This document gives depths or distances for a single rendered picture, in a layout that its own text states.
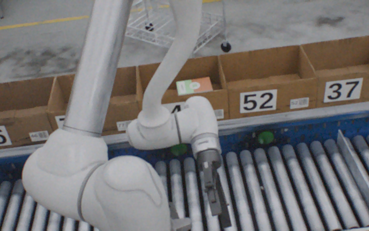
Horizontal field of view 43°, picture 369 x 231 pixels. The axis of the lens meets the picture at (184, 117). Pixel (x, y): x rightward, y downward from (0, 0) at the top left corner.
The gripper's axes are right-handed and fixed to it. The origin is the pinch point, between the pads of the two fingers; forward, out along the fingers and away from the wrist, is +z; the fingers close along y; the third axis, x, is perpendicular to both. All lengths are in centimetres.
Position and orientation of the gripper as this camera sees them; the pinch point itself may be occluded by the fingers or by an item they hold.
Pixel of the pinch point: (221, 217)
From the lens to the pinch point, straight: 139.6
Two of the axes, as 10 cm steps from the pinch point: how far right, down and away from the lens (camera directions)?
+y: -2.9, -4.5, -8.4
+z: 1.7, 8.4, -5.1
